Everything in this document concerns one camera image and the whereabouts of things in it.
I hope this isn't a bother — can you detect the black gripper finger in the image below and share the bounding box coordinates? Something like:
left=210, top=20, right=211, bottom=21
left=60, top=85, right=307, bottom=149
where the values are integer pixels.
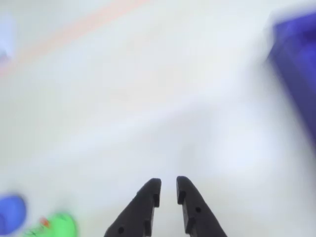
left=103, top=177, right=162, bottom=237
left=176, top=175, right=228, bottom=237

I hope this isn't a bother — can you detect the blue plastic box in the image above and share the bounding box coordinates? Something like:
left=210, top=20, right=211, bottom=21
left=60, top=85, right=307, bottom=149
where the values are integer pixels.
left=268, top=9, right=316, bottom=162

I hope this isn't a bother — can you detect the green toy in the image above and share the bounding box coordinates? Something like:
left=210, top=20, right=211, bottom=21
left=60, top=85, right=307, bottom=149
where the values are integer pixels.
left=24, top=211, right=79, bottom=237

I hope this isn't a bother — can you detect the blue toy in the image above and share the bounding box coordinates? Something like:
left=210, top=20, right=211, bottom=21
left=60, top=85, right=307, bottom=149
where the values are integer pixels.
left=0, top=193, right=27, bottom=236

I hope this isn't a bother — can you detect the long orange tape strip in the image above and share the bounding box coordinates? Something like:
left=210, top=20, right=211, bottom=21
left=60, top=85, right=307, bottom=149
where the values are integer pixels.
left=0, top=0, right=151, bottom=79

